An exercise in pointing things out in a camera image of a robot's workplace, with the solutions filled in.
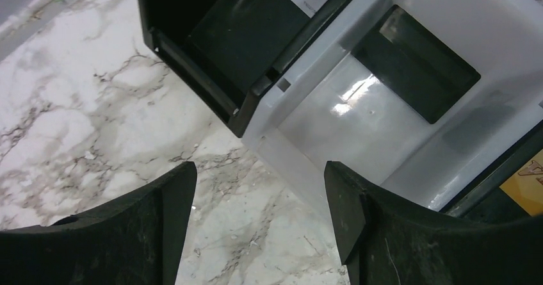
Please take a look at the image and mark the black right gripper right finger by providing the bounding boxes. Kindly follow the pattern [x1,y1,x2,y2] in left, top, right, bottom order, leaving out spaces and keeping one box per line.
[324,161,542,284]

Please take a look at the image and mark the black card in middle tray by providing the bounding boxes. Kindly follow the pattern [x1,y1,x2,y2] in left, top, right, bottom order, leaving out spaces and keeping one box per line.
[352,5,481,124]

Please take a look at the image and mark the white middle card tray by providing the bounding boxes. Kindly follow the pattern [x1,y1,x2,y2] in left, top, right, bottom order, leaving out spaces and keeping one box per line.
[242,0,542,215]

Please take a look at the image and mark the black right card tray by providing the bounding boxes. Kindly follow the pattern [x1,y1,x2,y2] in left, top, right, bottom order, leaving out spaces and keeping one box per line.
[440,122,542,224]

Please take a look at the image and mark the black left card tray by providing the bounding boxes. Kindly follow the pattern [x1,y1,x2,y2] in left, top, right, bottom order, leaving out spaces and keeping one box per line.
[138,0,352,137]

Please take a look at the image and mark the black card tray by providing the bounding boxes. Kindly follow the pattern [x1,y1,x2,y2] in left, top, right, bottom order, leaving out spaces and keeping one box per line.
[138,0,352,137]
[440,122,542,224]

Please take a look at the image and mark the gold card in right tray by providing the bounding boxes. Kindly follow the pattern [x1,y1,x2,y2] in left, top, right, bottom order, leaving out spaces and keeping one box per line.
[500,150,542,216]

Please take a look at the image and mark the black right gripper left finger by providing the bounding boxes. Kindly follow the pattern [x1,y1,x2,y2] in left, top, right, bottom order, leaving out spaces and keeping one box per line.
[1,161,197,284]

